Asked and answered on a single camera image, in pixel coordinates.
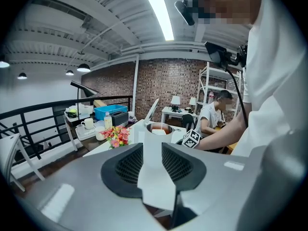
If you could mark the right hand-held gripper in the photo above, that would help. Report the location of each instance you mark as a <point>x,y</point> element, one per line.
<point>191,138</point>

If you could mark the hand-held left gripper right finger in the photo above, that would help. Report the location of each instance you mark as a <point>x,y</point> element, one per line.
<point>216,189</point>

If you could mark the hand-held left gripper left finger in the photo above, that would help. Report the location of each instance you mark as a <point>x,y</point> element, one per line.
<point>84,189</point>

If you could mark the person's right forearm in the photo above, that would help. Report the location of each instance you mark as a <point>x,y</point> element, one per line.
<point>223,131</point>

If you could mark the black office chair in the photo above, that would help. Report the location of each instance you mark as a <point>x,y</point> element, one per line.
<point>188,120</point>

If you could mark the white desk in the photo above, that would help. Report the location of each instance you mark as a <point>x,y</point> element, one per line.
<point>168,112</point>

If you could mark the small white table lamp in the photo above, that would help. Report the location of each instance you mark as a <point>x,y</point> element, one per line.
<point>192,101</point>

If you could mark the yellow wooden desk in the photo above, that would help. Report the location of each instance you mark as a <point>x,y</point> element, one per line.
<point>231,147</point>

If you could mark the large white table lamp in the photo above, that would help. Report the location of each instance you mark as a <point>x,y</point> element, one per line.
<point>175,100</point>

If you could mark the white tray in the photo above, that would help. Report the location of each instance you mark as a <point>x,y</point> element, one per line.
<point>84,133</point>

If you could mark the small white cup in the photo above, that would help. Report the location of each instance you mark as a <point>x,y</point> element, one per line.
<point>99,133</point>

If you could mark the white metal shelf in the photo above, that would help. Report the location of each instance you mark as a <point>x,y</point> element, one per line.
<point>204,80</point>

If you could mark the red and pink flower bouquet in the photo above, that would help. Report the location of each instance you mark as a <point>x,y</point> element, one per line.
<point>116,136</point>

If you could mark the white mug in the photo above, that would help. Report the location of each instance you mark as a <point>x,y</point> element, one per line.
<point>88,123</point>

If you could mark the clear plastic bottle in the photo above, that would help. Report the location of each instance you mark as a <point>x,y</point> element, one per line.
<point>108,121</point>

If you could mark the black box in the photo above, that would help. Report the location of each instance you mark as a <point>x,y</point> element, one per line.
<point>119,118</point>

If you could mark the white vertical pipe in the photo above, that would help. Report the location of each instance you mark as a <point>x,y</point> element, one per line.
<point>136,85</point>

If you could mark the white storage bin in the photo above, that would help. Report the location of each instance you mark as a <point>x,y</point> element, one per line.
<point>79,112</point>

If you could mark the blue plastic crate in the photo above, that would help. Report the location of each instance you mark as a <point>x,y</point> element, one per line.
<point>109,109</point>

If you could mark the white side table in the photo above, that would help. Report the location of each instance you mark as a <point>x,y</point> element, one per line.
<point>9,148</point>

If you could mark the black chest-mounted phone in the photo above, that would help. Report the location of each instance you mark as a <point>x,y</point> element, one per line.
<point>216,53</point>

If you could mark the black metal railing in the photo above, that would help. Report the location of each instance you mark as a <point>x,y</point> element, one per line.
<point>36,107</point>

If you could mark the person's white shirt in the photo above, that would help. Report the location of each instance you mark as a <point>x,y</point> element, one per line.
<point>272,80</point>

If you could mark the black floor lamp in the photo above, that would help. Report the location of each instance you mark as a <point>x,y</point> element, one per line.
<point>84,88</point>

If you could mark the black pendant lamp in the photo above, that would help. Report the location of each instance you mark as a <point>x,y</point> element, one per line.
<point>83,68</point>
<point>69,72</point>
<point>22,75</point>
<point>3,64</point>

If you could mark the long ceiling light strip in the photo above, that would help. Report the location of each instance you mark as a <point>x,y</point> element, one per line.
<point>160,13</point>

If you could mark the person's head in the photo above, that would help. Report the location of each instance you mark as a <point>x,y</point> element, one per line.
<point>228,3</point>

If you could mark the black head camera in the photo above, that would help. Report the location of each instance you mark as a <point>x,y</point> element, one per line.
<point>185,8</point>

